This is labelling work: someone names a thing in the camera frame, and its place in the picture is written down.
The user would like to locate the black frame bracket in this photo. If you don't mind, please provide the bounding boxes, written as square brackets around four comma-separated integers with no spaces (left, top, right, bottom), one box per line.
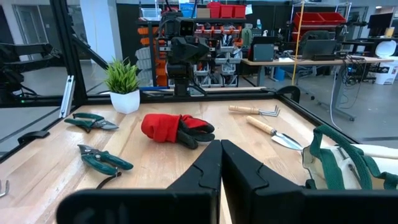
[275,85,301,103]
[17,130,50,145]

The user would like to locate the dark laptop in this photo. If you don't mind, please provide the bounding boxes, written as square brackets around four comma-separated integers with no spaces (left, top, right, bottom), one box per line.
[301,39,338,62]

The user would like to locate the wooden office desk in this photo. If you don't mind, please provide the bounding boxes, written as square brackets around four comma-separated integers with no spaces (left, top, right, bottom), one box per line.
[241,55,394,122]

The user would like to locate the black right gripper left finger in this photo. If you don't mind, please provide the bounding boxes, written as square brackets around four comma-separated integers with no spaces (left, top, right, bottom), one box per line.
[55,139,223,224]

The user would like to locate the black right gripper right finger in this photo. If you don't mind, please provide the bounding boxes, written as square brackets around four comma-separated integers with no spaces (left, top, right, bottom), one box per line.
[221,139,398,224]

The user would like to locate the red and black gardening glove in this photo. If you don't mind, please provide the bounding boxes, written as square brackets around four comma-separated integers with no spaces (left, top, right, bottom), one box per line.
[141,113,216,150]

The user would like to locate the black computer monitor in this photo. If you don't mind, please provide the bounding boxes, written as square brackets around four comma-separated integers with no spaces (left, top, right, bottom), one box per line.
[368,12,394,30]

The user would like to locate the black equipment case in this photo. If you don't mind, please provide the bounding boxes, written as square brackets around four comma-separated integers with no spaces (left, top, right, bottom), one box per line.
[248,36,278,62]

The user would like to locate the clear plastic bin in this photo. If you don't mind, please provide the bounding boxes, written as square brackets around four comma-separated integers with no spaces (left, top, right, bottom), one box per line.
[141,7,162,21]

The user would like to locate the wooden-handled three-tine cultivator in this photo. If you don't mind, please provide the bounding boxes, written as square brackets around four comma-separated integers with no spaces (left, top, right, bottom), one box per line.
[228,105,280,118]

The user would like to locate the green-handled pruning shears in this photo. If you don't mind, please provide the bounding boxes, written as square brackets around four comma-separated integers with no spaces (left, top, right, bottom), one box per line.
[63,112,119,134]
[76,144,134,190]

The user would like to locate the storage shelf with small bins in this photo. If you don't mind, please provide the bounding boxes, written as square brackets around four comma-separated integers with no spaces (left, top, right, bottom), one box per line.
[136,17,247,88]

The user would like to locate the silver aluminium extrusion piece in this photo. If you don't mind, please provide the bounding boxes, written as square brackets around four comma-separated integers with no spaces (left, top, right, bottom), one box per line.
[58,75,76,119]

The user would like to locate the yellow cable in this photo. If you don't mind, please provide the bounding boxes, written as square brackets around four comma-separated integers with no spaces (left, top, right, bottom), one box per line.
[291,0,306,86]

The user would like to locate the green plant in white pot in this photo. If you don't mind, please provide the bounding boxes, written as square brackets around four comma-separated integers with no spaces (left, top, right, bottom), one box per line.
[104,57,141,115]

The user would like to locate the large red plastic bin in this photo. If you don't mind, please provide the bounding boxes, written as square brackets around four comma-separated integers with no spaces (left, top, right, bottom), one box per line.
[319,12,346,26]
[293,12,325,41]

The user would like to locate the beige gardening bag green trim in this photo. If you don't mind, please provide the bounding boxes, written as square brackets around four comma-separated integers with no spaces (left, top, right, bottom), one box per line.
[302,124,398,190]

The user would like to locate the blue plastic bin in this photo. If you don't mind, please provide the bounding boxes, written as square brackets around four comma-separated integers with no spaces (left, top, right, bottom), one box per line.
[179,2,197,19]

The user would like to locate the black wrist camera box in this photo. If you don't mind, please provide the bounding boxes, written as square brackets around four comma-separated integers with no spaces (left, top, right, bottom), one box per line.
[179,18,196,37]

